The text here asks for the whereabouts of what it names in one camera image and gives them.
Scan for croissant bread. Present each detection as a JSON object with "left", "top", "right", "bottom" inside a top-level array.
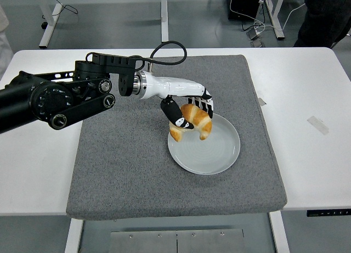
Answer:
[{"left": 169, "top": 103, "right": 213, "bottom": 142}]

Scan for grey speckled mat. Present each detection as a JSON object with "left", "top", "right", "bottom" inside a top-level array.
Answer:
[{"left": 65, "top": 54, "right": 288, "bottom": 220}]

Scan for translucent tape strip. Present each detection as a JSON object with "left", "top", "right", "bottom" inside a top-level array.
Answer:
[{"left": 307, "top": 116, "right": 330, "bottom": 136}]

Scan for white cable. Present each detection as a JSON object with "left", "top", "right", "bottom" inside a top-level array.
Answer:
[{"left": 230, "top": 0, "right": 307, "bottom": 34}]

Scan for person's legs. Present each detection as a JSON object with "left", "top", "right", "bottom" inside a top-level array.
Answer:
[{"left": 293, "top": 0, "right": 351, "bottom": 48}]

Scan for white table leg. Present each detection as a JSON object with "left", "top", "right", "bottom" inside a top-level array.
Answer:
[
  {"left": 64, "top": 217, "right": 84, "bottom": 253},
  {"left": 268, "top": 210, "right": 291, "bottom": 253}
]

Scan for thin black floor cable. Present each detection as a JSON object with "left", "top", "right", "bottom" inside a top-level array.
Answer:
[{"left": 42, "top": 0, "right": 79, "bottom": 18}]

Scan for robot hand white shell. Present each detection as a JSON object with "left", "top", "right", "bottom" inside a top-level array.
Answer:
[{"left": 140, "top": 70, "right": 214, "bottom": 132}]

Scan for grey metal plate with screws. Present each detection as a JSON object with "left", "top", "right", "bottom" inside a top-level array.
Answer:
[{"left": 109, "top": 228, "right": 245, "bottom": 253}]

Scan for white desk leg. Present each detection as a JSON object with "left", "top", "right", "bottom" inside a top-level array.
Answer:
[
  {"left": 160, "top": 0, "right": 169, "bottom": 44},
  {"left": 35, "top": 0, "right": 63, "bottom": 49},
  {"left": 264, "top": 0, "right": 286, "bottom": 41}
]

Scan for black table control panel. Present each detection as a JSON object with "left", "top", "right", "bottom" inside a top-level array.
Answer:
[{"left": 307, "top": 209, "right": 351, "bottom": 217}]

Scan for pale grey round plate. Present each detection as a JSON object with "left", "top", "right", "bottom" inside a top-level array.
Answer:
[{"left": 167, "top": 113, "right": 241, "bottom": 175}]

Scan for black equipment box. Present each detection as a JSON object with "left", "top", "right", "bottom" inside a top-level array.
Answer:
[{"left": 228, "top": 0, "right": 261, "bottom": 20}]

